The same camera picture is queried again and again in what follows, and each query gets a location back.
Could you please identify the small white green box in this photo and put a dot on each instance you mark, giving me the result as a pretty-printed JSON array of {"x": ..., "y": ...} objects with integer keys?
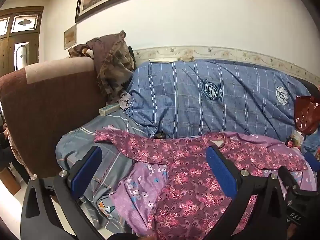
[{"x": 107, "y": 110}]

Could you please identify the brown patterned cloth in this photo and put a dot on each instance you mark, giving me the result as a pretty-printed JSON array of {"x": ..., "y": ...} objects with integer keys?
[{"x": 112, "y": 62}]

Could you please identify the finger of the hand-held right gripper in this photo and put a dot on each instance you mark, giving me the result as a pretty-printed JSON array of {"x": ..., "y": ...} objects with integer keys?
[
  {"x": 312, "y": 162},
  {"x": 288, "y": 180}
]

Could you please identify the purple floral blanket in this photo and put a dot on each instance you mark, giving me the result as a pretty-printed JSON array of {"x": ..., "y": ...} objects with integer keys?
[{"x": 140, "y": 192}]

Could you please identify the light blue cloth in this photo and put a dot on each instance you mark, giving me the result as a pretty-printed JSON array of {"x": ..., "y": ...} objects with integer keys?
[{"x": 311, "y": 143}]

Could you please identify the red plastic bag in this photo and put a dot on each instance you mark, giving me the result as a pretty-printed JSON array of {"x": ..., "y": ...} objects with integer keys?
[{"x": 307, "y": 115}]

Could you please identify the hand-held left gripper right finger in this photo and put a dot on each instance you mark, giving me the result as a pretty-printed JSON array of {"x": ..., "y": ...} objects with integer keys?
[{"x": 221, "y": 172}]

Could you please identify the grey patterned bed sheet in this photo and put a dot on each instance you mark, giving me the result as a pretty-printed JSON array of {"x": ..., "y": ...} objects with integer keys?
[{"x": 117, "y": 155}]

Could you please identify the small framed picture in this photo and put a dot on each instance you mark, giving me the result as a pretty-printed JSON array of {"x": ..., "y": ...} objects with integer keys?
[{"x": 70, "y": 36}]

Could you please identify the maroon floral shirt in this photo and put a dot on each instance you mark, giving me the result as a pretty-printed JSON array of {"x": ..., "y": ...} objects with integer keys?
[{"x": 187, "y": 180}]

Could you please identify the blue plaid quilt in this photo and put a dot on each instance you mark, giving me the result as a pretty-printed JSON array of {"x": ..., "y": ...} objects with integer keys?
[{"x": 187, "y": 100}]

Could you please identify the wooden door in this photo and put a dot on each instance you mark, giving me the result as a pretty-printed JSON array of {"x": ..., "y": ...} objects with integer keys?
[{"x": 32, "y": 45}]

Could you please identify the dark cloth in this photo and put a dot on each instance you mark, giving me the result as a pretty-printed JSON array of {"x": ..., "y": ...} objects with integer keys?
[{"x": 5, "y": 147}]

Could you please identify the small black object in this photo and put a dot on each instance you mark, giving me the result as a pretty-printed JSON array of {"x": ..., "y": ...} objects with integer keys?
[{"x": 160, "y": 135}]

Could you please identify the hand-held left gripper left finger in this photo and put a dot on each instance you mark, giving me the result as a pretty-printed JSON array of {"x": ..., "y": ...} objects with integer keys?
[{"x": 86, "y": 171}]

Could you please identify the brown sofa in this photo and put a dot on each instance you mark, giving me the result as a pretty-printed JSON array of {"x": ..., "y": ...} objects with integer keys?
[{"x": 50, "y": 110}]

